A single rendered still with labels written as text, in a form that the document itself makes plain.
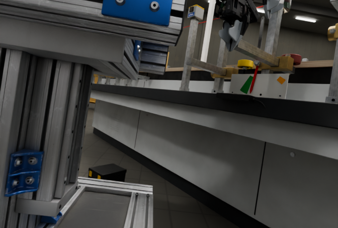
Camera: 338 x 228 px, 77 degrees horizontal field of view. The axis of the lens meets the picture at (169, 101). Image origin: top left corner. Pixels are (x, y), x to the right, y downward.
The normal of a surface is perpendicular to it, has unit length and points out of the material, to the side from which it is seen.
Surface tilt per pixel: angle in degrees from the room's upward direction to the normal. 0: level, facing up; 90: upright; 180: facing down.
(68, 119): 90
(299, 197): 90
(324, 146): 90
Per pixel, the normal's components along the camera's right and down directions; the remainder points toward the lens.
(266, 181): -0.78, -0.12
